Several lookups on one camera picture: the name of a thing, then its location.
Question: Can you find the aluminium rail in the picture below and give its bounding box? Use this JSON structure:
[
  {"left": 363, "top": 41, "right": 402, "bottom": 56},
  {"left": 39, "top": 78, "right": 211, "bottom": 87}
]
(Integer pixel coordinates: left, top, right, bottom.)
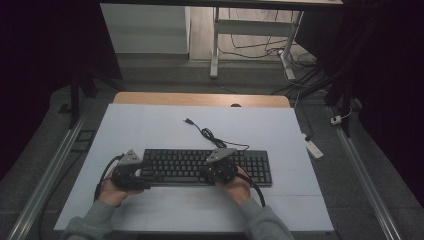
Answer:
[
  {"left": 6, "top": 113, "right": 88, "bottom": 240},
  {"left": 328, "top": 106, "right": 404, "bottom": 240}
]

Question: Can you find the black keyboard cable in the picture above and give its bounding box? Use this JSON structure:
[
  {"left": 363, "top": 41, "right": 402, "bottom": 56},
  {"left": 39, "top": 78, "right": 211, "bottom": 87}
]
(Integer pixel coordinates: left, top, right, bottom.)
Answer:
[{"left": 183, "top": 117, "right": 251, "bottom": 152}]

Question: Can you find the white desk frame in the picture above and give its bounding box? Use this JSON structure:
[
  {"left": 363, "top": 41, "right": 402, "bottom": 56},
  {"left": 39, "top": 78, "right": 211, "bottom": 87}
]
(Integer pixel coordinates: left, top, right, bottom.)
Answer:
[{"left": 209, "top": 7, "right": 305, "bottom": 81}]

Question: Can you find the white cabinet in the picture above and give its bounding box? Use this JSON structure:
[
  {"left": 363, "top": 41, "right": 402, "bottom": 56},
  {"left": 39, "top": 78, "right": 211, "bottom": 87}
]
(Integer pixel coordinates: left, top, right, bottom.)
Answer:
[{"left": 100, "top": 3, "right": 191, "bottom": 55}]

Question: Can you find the wooden table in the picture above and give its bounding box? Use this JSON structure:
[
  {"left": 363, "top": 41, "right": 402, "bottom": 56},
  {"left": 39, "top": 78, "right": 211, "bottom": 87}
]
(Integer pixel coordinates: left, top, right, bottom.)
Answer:
[{"left": 112, "top": 91, "right": 292, "bottom": 109}]

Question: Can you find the black keyboard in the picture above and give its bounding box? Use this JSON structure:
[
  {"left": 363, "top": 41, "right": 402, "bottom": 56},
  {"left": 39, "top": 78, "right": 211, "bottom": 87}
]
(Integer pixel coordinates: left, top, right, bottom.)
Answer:
[{"left": 138, "top": 148, "right": 273, "bottom": 188}]

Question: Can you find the hand-held gripper black cable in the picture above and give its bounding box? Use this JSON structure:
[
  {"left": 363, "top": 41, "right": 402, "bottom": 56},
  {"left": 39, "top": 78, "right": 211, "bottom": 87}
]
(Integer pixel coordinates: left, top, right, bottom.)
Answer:
[
  {"left": 235, "top": 164, "right": 267, "bottom": 208},
  {"left": 93, "top": 153, "right": 125, "bottom": 202}
]

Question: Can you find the white power strip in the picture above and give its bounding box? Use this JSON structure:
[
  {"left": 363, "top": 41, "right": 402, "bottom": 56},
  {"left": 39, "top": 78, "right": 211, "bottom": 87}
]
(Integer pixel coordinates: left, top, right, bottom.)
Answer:
[{"left": 301, "top": 132, "right": 325, "bottom": 160}]

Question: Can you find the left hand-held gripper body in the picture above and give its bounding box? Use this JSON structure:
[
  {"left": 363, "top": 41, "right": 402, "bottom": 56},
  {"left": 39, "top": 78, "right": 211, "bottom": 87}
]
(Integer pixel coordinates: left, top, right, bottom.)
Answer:
[{"left": 110, "top": 149, "right": 146, "bottom": 192}]

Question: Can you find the person's left hand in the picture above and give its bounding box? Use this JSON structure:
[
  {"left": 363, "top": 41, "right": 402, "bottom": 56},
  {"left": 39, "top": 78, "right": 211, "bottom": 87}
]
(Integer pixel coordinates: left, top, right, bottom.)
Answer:
[{"left": 97, "top": 171, "right": 145, "bottom": 209}]

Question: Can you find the left hand-held gripper black cable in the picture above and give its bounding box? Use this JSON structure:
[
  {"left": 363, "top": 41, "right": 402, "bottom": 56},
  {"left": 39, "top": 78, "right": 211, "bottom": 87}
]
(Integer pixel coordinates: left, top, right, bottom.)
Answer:
[{"left": 93, "top": 153, "right": 125, "bottom": 202}]

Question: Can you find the white table mat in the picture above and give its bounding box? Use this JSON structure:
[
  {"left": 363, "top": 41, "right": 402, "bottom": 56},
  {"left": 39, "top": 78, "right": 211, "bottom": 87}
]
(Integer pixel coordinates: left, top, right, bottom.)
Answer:
[{"left": 53, "top": 103, "right": 335, "bottom": 233}]

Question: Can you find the black stand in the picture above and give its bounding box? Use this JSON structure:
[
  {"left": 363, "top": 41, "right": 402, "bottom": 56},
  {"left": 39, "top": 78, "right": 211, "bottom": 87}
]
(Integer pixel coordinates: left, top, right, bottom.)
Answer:
[
  {"left": 299, "top": 66, "right": 363, "bottom": 138},
  {"left": 58, "top": 66, "right": 118, "bottom": 130}
]

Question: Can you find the right hand-held gripper black cable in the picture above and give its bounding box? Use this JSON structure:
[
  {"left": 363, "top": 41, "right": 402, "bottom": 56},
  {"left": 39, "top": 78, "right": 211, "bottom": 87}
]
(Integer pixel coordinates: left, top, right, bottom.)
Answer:
[{"left": 235, "top": 164, "right": 267, "bottom": 208}]

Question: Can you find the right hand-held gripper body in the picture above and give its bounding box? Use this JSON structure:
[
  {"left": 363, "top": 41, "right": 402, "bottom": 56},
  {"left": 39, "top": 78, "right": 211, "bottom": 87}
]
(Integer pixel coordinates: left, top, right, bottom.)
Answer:
[{"left": 204, "top": 147, "right": 239, "bottom": 186}]

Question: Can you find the black power strip cable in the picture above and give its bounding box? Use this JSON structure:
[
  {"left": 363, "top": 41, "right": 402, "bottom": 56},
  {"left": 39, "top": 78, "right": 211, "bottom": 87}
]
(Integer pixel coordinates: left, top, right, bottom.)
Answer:
[{"left": 294, "top": 91, "right": 316, "bottom": 142}]

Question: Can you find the tangle of floor cables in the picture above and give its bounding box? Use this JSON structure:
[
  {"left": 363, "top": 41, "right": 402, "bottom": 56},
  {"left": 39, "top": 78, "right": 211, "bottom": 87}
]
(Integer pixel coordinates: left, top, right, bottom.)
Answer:
[{"left": 218, "top": 8, "right": 323, "bottom": 96}]

